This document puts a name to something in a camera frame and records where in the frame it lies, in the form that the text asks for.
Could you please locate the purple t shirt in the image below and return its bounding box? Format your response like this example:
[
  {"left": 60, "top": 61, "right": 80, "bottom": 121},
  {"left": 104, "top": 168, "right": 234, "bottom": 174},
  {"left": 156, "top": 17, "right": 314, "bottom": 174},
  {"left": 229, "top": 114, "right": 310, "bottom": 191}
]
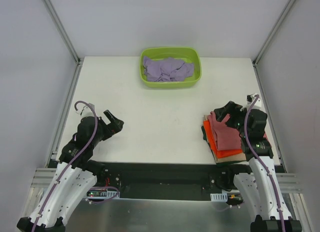
[{"left": 142, "top": 56, "right": 195, "bottom": 82}]

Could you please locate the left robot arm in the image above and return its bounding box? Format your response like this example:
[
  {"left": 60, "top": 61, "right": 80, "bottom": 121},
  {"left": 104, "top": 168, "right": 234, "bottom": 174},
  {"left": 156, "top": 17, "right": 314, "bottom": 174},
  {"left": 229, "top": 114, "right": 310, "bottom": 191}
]
[{"left": 17, "top": 108, "right": 124, "bottom": 231}]

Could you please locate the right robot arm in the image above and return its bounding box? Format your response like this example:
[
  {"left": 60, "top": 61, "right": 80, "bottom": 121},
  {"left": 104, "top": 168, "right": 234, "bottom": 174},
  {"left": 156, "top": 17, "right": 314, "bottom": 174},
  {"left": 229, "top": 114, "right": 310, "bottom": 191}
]
[{"left": 214, "top": 97, "right": 303, "bottom": 231}]

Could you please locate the pink folded t shirt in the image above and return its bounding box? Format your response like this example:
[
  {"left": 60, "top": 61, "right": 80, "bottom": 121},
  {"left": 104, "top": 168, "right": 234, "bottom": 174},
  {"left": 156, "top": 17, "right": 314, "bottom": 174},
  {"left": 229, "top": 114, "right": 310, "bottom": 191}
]
[{"left": 207, "top": 111, "right": 241, "bottom": 151}]

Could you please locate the dark green folded t shirt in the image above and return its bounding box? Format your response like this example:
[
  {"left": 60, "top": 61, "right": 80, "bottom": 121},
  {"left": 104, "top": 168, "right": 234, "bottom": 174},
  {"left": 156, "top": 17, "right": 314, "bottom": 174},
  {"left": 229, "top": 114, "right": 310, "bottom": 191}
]
[{"left": 200, "top": 125, "right": 247, "bottom": 165}]

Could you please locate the beige folded t shirt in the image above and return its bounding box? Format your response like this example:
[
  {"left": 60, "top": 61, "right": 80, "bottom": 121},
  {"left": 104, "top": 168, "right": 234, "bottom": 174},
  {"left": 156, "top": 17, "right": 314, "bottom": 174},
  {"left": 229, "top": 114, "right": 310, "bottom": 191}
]
[{"left": 202, "top": 114, "right": 247, "bottom": 164}]

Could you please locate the orange folded t shirt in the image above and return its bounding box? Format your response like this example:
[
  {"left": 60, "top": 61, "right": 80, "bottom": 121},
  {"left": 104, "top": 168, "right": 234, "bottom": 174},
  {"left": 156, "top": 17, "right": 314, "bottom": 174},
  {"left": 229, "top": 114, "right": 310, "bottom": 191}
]
[{"left": 202, "top": 119, "right": 245, "bottom": 159}]

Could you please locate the left controller board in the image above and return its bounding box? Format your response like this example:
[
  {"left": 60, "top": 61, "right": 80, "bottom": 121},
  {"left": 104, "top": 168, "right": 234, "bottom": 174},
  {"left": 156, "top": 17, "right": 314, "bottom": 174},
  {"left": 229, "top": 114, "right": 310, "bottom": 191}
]
[{"left": 84, "top": 186, "right": 120, "bottom": 204}]

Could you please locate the controller board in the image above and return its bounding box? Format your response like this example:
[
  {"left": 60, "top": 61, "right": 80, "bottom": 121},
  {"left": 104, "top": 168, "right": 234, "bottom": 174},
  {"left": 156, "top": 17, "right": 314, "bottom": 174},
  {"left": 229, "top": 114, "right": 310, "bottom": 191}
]
[
  {"left": 84, "top": 186, "right": 120, "bottom": 204},
  {"left": 210, "top": 191, "right": 244, "bottom": 212}
]

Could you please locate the green plastic basin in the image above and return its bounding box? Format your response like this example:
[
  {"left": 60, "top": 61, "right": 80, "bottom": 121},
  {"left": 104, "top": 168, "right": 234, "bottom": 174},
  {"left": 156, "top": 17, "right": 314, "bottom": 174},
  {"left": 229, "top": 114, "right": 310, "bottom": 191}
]
[{"left": 140, "top": 47, "right": 202, "bottom": 89}]

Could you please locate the right controller board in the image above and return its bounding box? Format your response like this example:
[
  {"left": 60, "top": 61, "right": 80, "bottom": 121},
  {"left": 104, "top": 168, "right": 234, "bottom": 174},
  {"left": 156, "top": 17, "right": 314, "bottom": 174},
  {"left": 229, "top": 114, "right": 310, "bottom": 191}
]
[{"left": 210, "top": 191, "right": 244, "bottom": 212}]

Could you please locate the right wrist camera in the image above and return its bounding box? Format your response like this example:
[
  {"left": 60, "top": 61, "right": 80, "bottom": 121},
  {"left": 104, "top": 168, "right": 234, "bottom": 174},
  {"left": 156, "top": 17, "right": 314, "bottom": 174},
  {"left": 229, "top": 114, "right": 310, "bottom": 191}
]
[{"left": 242, "top": 93, "right": 262, "bottom": 110}]

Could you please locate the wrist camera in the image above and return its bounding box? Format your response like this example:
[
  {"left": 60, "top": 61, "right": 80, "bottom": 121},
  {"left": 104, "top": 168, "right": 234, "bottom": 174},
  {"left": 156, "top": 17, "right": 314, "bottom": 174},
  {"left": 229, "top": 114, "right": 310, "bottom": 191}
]
[
  {"left": 242, "top": 93, "right": 262, "bottom": 110},
  {"left": 76, "top": 104, "right": 95, "bottom": 118}
]

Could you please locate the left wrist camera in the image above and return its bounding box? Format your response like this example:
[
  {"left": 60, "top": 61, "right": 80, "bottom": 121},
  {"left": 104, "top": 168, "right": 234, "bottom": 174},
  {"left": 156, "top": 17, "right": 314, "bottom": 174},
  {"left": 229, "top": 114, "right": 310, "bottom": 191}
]
[{"left": 76, "top": 104, "right": 95, "bottom": 118}]

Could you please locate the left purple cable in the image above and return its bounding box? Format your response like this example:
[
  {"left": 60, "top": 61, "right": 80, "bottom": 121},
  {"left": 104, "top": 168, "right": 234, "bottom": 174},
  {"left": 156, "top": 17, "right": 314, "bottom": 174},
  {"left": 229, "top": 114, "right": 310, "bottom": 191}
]
[{"left": 30, "top": 101, "right": 99, "bottom": 232}]

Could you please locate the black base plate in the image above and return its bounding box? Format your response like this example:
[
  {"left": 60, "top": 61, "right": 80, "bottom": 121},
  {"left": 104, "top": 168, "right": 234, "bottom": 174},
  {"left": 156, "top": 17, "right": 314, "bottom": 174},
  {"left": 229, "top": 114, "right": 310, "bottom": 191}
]
[{"left": 103, "top": 162, "right": 252, "bottom": 201}]

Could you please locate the left aluminium frame post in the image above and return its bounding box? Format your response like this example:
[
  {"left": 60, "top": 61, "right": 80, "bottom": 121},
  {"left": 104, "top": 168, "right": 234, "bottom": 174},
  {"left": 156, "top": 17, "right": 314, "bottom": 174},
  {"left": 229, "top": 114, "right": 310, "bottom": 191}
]
[{"left": 41, "top": 0, "right": 82, "bottom": 65}]

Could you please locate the aluminium frame post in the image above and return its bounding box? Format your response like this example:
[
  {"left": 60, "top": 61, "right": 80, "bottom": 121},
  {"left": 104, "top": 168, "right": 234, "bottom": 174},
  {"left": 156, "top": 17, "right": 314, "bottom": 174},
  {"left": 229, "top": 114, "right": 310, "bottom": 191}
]
[
  {"left": 252, "top": 0, "right": 297, "bottom": 67},
  {"left": 41, "top": 0, "right": 82, "bottom": 65}
]

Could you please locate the right aluminium frame post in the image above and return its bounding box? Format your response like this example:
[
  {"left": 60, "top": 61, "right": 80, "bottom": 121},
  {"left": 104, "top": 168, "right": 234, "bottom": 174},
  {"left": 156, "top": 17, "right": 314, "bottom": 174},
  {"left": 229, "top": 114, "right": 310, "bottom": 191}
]
[{"left": 252, "top": 0, "right": 297, "bottom": 67}]

